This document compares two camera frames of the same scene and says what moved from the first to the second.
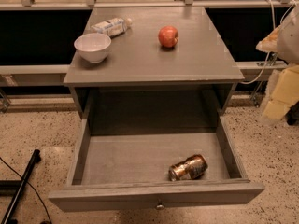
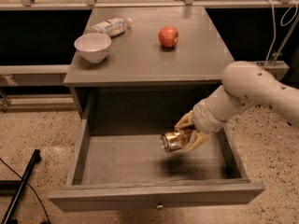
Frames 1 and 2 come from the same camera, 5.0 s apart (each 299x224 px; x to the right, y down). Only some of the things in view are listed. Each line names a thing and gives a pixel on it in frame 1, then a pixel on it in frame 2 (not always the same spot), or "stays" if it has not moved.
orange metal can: (192, 168) → (173, 141)
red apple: (167, 35) stays
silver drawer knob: (160, 207) stays
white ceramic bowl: (92, 47) stays
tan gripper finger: (269, 44) → (204, 119)
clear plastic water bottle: (113, 26) stays
